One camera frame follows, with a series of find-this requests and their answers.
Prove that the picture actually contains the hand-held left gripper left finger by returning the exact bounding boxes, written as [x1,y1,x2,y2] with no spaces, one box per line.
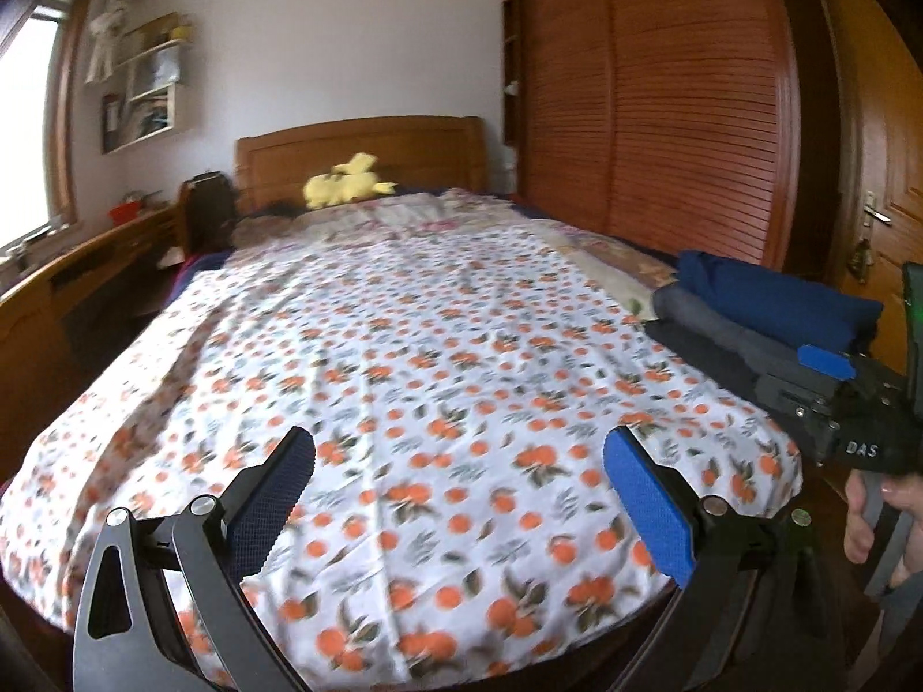
[72,427,318,692]

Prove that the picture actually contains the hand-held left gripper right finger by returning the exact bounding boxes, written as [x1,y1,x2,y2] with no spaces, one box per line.
[602,427,853,692]

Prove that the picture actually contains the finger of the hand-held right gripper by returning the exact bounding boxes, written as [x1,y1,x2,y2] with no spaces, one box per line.
[797,344,859,383]
[753,373,842,442]

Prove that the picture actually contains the navy blue suit jacket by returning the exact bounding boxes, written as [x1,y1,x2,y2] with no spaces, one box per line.
[678,251,882,356]

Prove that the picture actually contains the person's right hand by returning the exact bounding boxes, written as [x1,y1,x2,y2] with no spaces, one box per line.
[843,473,923,589]

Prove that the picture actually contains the black folded garment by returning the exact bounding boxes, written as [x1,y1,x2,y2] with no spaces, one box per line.
[644,318,776,415]

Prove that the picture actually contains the dark grey folded garment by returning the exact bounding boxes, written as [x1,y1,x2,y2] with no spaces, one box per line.
[652,287,805,376]

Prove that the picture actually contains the bed with orange-print sheet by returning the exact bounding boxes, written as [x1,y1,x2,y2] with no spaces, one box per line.
[0,220,805,692]

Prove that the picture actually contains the wooden door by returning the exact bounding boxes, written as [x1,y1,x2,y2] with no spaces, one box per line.
[815,0,923,304]

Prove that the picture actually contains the long wooden desk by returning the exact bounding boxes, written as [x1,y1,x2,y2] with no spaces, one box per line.
[0,202,189,477]

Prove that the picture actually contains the yellow plush toy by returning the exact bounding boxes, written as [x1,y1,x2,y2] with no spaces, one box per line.
[303,153,397,209]

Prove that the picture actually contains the wooden slatted wardrobe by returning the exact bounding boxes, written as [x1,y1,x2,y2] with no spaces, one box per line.
[501,0,830,275]

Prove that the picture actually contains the pale floral quilt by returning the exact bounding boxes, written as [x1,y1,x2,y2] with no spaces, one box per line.
[231,189,679,318]

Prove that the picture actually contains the wooden bed headboard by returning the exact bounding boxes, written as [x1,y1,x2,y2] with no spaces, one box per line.
[234,115,486,217]

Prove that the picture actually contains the wood framed window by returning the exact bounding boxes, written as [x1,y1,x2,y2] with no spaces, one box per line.
[0,0,95,246]

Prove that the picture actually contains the tied white curtain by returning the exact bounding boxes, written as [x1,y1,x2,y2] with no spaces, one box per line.
[85,0,152,84]

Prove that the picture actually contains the white wall shelf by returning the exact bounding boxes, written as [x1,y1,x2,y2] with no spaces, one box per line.
[101,13,196,155]

